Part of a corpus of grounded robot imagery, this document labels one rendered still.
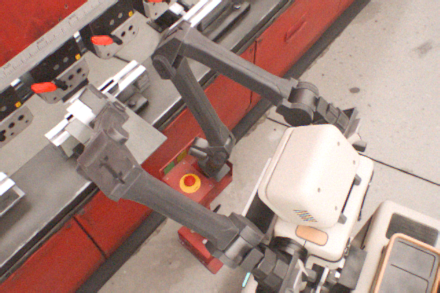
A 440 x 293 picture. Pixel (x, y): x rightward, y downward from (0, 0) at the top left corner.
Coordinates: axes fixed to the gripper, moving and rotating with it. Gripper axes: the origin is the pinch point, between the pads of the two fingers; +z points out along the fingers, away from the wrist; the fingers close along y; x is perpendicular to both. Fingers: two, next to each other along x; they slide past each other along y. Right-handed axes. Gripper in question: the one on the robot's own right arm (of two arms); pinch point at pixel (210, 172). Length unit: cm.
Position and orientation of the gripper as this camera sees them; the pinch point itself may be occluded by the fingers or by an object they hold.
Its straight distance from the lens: 178.2
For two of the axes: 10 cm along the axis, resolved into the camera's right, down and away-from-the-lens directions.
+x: -6.7, 6.6, -3.5
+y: -7.2, -6.9, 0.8
